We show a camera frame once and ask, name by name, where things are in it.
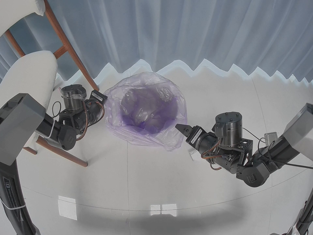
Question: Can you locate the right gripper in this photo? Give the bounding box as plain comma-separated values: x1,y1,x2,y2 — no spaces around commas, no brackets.
186,125,217,157

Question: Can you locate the purple plastic bag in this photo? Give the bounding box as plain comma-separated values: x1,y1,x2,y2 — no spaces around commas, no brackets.
103,71,188,152

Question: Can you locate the black cable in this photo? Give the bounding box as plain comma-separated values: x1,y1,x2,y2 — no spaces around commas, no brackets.
52,101,62,118
243,128,313,168

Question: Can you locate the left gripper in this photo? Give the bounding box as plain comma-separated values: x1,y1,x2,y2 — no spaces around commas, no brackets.
84,90,108,128

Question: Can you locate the white cushioned wooden chair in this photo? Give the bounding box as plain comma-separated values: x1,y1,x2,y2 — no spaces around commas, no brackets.
0,0,99,168

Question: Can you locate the blue-green curtain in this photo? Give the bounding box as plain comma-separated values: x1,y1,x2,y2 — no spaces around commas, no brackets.
0,0,313,86

